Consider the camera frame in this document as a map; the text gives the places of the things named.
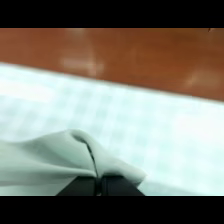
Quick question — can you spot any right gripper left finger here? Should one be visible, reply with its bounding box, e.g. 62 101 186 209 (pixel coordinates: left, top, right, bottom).
55 175 99 197

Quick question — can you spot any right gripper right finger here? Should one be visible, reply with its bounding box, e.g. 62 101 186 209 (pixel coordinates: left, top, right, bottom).
99 174 147 197

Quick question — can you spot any white shirt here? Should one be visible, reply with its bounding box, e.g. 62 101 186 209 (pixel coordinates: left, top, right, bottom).
0 128 148 189

